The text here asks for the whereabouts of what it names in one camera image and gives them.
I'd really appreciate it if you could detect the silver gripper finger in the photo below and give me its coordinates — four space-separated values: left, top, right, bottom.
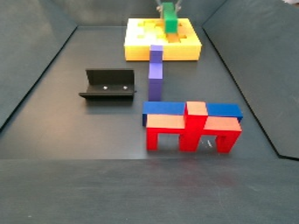
155 0 163 12
175 0 183 12

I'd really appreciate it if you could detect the green long block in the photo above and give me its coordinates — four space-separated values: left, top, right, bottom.
161 2 179 33

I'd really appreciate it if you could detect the yellow board with slots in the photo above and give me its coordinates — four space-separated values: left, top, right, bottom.
124 18 202 61

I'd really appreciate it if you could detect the purple long block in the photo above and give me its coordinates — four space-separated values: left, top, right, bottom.
148 45 164 102

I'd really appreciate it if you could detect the blue long block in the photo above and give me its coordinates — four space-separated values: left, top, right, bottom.
143 101 243 126

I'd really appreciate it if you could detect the red cross-shaped block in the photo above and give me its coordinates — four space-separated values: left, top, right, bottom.
144 101 242 153

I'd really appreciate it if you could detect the black angle bracket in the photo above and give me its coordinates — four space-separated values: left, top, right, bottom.
79 68 136 99

